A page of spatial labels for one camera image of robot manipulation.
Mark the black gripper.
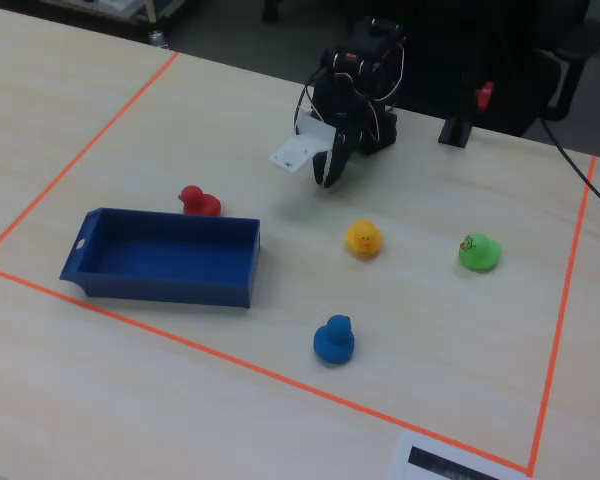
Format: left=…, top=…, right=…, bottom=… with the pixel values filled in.
left=311, top=71, right=367, bottom=189

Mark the yellow rubber duck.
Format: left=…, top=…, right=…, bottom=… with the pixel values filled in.
left=345, top=218, right=384, bottom=260

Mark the red rubber duck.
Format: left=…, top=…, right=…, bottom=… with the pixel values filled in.
left=177, top=184, right=223, bottom=218

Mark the green rubber duck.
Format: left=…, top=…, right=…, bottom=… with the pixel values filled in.
left=458, top=232, right=503, bottom=274

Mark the blue rubber duck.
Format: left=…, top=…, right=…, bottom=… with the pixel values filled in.
left=313, top=314, right=356, bottom=366

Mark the blue plastic box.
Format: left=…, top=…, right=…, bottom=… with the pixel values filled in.
left=58, top=207, right=262, bottom=309

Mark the black office chair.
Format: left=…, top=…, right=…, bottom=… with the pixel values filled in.
left=472, top=0, right=600, bottom=139

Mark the orange tape line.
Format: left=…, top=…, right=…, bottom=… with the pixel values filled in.
left=0, top=51, right=181, bottom=265
left=0, top=263, right=533, bottom=476
left=526, top=154, right=598, bottom=477

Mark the white paper label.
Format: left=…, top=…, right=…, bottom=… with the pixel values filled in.
left=385, top=430, right=531, bottom=480

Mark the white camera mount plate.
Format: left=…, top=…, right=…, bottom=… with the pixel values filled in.
left=268, top=109, right=337, bottom=175

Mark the white robot wire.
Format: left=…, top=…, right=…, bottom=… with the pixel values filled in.
left=372, top=43, right=407, bottom=143
left=293, top=64, right=328, bottom=137

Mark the black clamp with red handle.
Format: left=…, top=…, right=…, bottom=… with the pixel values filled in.
left=438, top=59, right=496, bottom=148

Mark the black cable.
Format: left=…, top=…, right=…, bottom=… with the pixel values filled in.
left=538, top=113, right=600, bottom=220

